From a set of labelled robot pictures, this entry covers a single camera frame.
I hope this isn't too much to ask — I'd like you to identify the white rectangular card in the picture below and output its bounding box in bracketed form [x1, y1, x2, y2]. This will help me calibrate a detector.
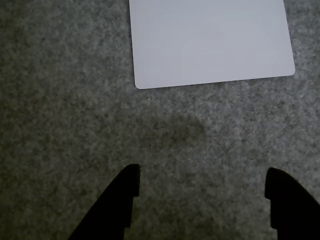
[128, 0, 296, 90]

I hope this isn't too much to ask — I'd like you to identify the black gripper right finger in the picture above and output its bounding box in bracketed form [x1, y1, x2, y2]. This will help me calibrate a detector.
[264, 167, 320, 240]

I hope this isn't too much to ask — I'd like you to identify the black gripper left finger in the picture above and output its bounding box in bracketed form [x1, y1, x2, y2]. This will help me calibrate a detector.
[67, 163, 141, 240]

